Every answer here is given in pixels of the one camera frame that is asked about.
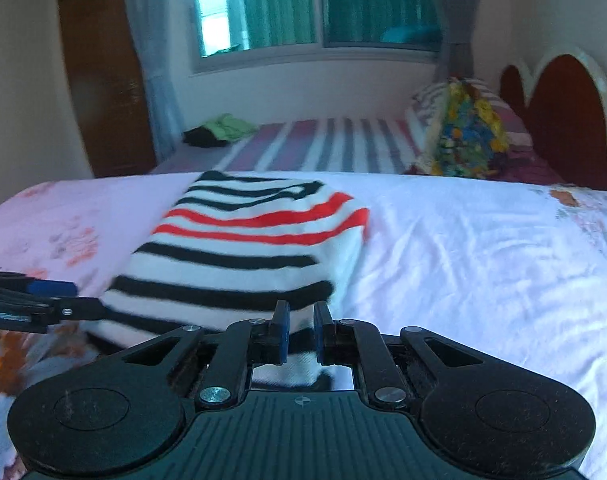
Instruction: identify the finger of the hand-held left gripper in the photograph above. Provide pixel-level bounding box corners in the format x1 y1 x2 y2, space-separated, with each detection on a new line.
0 292 106 335
0 270 79 298

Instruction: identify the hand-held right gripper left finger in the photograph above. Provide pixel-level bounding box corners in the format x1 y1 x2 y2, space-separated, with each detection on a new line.
110 300 291 408

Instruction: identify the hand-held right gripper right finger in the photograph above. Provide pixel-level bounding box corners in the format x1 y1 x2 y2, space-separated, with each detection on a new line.
313 301 484 405

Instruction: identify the black white red striped sweater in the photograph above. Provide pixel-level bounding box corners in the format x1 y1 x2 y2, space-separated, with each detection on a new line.
86 170 371 391

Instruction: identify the pink floral blanket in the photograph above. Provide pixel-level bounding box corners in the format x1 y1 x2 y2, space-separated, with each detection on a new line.
0 170 607 480

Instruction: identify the striped bed sheet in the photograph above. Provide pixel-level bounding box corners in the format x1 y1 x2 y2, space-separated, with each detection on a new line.
150 117 434 176

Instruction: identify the dark cloth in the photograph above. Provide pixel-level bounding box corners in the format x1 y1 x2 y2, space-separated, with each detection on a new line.
182 127 229 149

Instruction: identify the green cloth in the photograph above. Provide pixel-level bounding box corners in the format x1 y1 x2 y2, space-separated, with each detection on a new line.
203 114 258 143

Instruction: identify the wooden door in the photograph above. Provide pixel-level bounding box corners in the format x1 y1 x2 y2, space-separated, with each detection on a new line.
58 0 159 178

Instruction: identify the colourful floral pillow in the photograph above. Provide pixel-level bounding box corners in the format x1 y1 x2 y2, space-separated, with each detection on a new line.
416 76 511 178

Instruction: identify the grey-blue curtain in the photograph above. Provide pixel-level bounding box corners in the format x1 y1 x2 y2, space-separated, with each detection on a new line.
433 0 487 86
120 0 186 161

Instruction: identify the striped pillow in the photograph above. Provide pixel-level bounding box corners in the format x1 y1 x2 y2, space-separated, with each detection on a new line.
406 79 531 136

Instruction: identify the maroon cloth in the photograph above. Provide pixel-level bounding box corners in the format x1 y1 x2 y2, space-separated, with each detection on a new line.
493 145 567 185

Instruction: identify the window with green blinds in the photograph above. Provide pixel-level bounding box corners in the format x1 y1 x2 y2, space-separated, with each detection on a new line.
186 0 447 73

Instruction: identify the brown scalloped headboard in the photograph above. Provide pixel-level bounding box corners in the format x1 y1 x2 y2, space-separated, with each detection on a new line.
498 46 607 191

